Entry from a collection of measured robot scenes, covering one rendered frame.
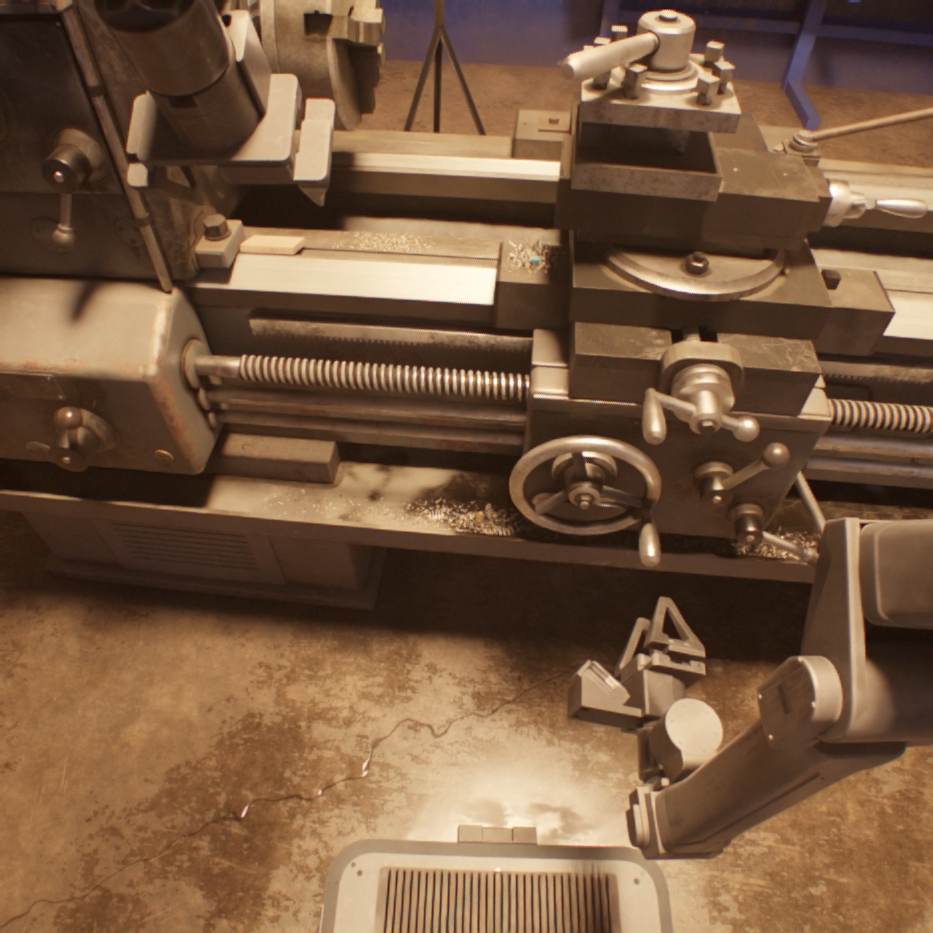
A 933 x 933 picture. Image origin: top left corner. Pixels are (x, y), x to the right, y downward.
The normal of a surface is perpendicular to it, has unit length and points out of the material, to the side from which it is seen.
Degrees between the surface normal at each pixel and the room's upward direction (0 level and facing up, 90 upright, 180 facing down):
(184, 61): 115
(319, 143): 30
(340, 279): 36
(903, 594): 79
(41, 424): 90
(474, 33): 90
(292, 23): 66
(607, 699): 15
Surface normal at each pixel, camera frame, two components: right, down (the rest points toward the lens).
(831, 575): -1.00, -0.04
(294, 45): -0.10, 0.60
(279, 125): -0.01, -0.17
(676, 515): -0.10, 0.77
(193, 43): 0.66, 0.74
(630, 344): 0.00, -0.64
